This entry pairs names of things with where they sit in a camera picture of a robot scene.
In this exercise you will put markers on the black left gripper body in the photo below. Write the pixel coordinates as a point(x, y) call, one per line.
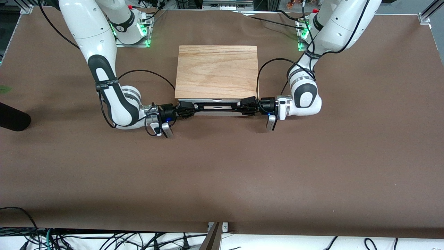
point(266, 105)

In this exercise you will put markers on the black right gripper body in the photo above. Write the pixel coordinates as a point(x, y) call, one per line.
point(168, 111)

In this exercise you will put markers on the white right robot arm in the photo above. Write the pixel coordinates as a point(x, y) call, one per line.
point(93, 31)

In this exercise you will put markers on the light wooden drawer cabinet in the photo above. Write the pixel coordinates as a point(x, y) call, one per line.
point(216, 71)

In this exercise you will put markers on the black foam cylinder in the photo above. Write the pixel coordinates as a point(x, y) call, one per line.
point(13, 118)

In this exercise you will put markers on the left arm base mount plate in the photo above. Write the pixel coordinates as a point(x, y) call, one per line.
point(302, 33)

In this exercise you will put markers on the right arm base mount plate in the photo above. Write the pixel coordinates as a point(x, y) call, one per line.
point(144, 33)

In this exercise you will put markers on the silver stand bracket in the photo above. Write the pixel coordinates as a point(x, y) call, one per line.
point(224, 227)

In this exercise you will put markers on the aluminium frame corner extrusion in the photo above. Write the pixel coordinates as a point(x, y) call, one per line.
point(428, 12)
point(27, 7)

